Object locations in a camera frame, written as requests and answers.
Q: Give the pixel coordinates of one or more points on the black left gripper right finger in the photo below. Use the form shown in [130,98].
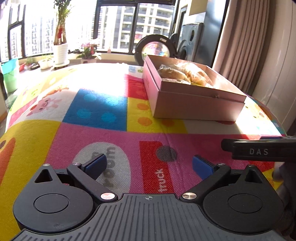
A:
[212,175]

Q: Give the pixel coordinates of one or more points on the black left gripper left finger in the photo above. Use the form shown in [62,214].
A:
[85,176]

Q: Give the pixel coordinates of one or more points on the pink cardboard box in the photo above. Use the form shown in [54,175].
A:
[170,98]

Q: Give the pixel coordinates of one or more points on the bread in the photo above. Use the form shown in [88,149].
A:
[196,75]

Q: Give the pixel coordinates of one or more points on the white air conditioner cabinet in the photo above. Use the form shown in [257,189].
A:
[276,84]

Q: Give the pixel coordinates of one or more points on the colourful cartoon play mat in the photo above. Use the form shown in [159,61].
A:
[76,113]

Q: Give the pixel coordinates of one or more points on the beige curtain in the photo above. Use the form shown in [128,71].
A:
[244,42]

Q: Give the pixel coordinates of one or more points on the pink flowers in pot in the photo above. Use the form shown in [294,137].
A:
[89,54]

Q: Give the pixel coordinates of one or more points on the white low planter bowl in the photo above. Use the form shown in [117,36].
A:
[46,63]

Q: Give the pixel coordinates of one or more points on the tall plant white pot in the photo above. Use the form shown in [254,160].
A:
[60,49]

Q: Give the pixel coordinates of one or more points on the dark grey washing machine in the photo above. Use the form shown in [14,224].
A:
[187,41]

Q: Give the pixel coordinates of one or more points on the green plastic bucket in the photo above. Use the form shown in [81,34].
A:
[11,73]

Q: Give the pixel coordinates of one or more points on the washing machine round door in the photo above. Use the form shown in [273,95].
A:
[157,45]

